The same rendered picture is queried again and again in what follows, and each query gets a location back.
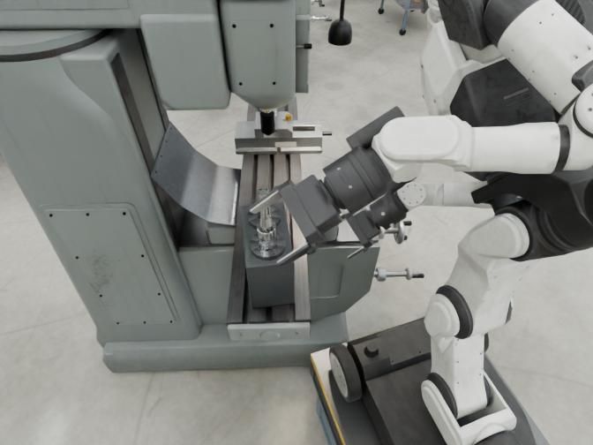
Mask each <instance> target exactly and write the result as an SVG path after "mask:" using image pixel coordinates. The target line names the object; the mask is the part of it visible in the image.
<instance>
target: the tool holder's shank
mask: <svg viewBox="0 0 593 445"><path fill-rule="evenodd" d="M268 193H269V191H268V189H266V188H260V189H259V190H258V195H259V200H260V199H261V198H263V197H264V196H266V195H267V194H268ZM272 225H273V221H272V218H271V213H270V206H268V207H266V208H264V209H262V210H261V211H260V220H259V226H260V227H261V228H262V229H263V230H269V229H270V228H271V226H272Z"/></svg>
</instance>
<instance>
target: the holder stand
mask: <svg viewBox="0 0 593 445"><path fill-rule="evenodd" d="M250 206H251V205H248V206H242V220H243V233H244V257H245V269H246V274H247V280H248V286H249V292H250V298H251V307H252V308H260V307H267V306H274V305H286V304H294V303H295V261H293V262H291V263H290V264H288V265H287V266H285V267H282V266H279V265H278V263H277V261H278V260H280V259H282V258H283V257H285V256H286V255H288V254H289V253H291V252H293V251H292V245H291V240H290V235H289V226H288V221H287V216H286V211H285V207H284V202H275V203H274V204H272V205H270V213H271V218H272V221H273V222H274V223H275V224H276V235H277V245H276V247H275V248H274V249H271V250H263V249H261V248H260V247H259V242H258V234H257V225H258V223H259V220H260V212H258V213H257V214H254V213H252V212H251V211H250V209H249V207H250Z"/></svg>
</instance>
